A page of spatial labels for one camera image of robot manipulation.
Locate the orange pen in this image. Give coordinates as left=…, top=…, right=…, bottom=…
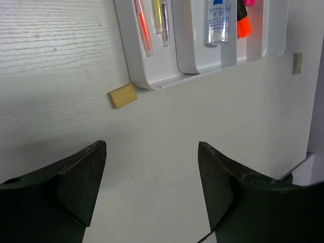
left=133, top=0, right=152, bottom=57

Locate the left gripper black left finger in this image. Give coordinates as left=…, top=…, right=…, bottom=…
left=1, top=141, right=107, bottom=242

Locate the white compartment tray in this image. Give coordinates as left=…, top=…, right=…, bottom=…
left=115, top=1, right=288, bottom=90

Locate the beige eraser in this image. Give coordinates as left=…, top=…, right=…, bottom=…
left=107, top=84, right=138, bottom=109

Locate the small blue-capped bottle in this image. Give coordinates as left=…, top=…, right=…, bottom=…
left=207, top=0, right=231, bottom=46

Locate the white eraser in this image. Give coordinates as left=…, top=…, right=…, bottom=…
left=292, top=53, right=303, bottom=75

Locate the pink highlighter black cap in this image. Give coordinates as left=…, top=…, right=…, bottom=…
left=244, top=0, right=255, bottom=6

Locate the yellow pen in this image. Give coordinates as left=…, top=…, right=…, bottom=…
left=152, top=0, right=162, bottom=34

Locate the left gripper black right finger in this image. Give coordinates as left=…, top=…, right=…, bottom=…
left=198, top=142, right=323, bottom=242

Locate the grey pen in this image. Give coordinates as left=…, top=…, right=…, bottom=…
left=160, top=0, right=170, bottom=47

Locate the orange highlighter black cap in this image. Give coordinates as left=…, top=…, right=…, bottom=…
left=236, top=0, right=252, bottom=39

